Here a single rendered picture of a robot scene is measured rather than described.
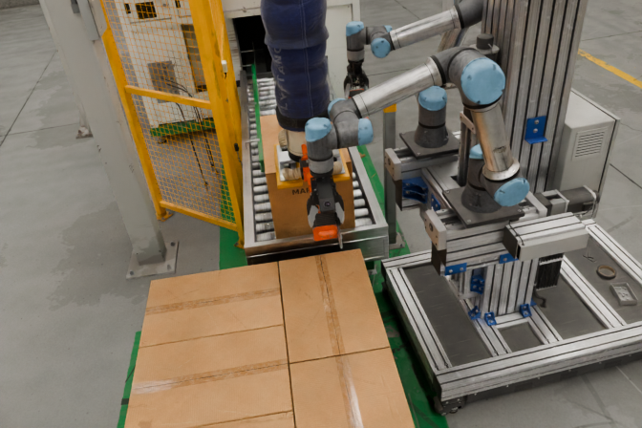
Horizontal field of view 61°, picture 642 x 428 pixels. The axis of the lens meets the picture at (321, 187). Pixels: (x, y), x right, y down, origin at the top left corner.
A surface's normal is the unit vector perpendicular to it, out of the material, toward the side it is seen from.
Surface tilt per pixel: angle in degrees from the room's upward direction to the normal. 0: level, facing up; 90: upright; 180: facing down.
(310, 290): 0
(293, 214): 90
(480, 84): 83
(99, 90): 90
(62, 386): 0
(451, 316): 0
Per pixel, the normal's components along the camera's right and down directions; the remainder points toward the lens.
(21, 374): -0.08, -0.83
